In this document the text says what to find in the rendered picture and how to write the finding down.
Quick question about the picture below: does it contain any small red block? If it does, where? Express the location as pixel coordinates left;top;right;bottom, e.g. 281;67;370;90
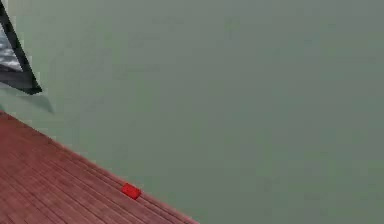
120;182;142;201

